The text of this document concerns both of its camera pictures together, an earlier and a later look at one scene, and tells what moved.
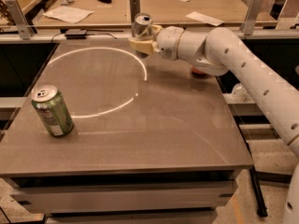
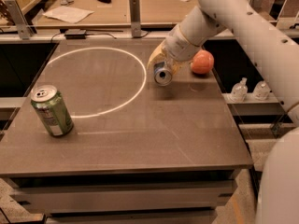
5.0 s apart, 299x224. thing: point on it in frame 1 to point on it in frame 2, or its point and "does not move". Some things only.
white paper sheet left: [70, 14] does not move
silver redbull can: [142, 29] to [163, 76]
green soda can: [53, 109] does not move
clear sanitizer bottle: [238, 93] does not move
